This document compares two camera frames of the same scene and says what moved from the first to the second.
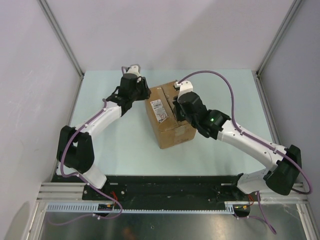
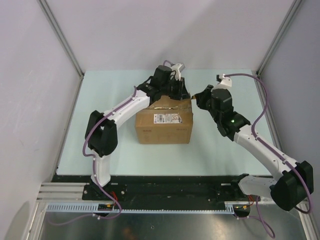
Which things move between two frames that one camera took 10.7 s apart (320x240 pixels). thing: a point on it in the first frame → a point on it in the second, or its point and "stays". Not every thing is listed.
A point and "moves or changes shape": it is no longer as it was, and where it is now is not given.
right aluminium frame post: x=291 y=12 stays
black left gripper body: x=142 y=92 → x=174 y=83
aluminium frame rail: x=62 y=192 stays
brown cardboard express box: x=166 y=129 moves or changes shape
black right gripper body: x=180 y=116 → x=212 y=112
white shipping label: x=159 y=111 → x=167 y=118
